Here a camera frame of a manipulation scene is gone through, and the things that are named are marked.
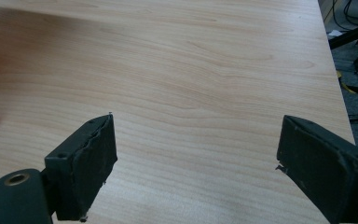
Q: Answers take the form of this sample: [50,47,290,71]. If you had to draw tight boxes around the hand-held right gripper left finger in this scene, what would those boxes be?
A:
[44,113,118,223]

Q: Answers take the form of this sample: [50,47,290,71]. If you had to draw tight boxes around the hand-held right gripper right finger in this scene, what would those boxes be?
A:
[275,114,358,224]

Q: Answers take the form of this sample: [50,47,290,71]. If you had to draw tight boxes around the yellow and black tool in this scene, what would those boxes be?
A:
[337,70,358,95]

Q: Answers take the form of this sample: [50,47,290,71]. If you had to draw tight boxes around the black cable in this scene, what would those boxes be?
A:
[331,0,358,31]

